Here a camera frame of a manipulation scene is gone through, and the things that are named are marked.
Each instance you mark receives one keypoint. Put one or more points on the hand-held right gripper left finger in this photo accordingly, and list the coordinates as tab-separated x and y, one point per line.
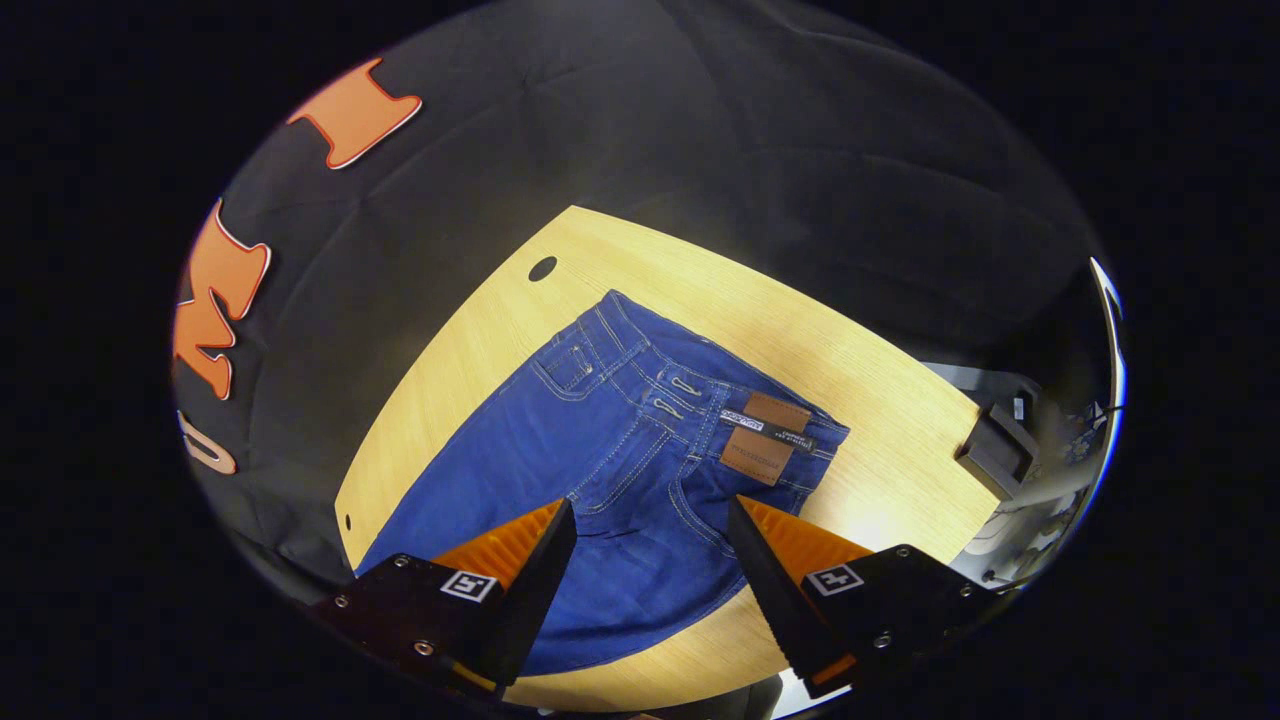
535	600

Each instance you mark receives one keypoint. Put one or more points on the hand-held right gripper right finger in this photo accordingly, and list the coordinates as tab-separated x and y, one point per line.
780	610

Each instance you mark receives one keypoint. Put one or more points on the blue denim jeans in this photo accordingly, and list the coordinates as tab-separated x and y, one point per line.
600	450

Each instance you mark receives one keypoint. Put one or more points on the black box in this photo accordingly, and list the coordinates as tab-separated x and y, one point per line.
995	450

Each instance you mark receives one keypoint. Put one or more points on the black backdrop cloth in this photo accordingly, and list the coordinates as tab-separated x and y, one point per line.
700	150

